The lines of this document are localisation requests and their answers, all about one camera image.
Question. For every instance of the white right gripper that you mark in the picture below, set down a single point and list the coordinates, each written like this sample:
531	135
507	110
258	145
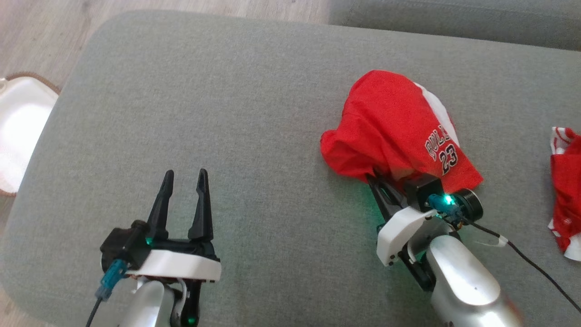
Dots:
399	227

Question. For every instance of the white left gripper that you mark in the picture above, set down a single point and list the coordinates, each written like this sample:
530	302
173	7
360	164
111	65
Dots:
181	265

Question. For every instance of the red shorts with 23 print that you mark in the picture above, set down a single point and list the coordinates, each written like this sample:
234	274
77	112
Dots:
386	127

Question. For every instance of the red shirt with white collar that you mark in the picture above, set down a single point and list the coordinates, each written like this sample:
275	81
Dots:
567	190

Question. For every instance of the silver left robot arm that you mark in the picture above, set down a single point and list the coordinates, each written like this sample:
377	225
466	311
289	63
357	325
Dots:
145	304

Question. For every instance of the white laundry basket brown rim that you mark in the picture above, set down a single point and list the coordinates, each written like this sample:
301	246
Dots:
22	127

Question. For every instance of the grey sofa seat cushion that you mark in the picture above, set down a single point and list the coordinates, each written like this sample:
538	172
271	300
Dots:
454	18

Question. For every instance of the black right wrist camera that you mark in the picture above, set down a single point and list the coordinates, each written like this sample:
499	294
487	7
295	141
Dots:
422	190

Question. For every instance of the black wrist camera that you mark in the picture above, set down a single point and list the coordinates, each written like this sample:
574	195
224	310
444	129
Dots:
120	245
422	190

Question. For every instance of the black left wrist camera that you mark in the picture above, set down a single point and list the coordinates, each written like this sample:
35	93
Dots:
120	245

